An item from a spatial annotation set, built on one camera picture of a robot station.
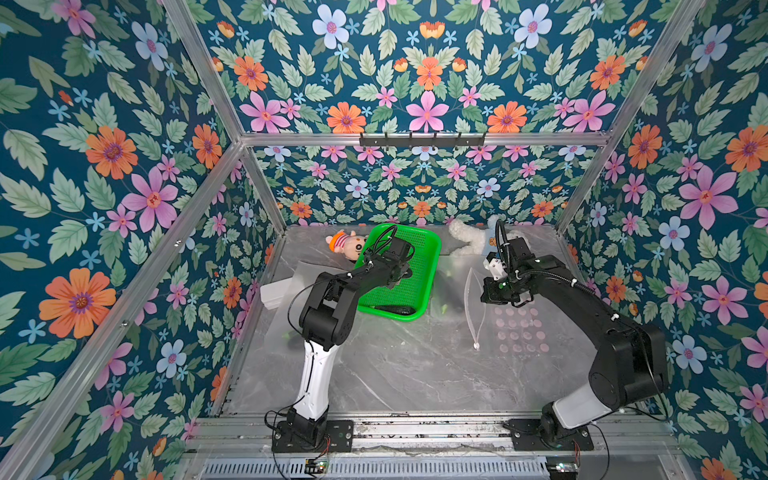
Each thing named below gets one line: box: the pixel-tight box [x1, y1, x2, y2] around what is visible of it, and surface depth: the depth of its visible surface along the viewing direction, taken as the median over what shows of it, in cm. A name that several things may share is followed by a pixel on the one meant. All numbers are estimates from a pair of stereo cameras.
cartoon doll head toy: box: [326, 230, 368, 260], surface depth 109 cm
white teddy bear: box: [448, 219, 486, 255], surface depth 109 cm
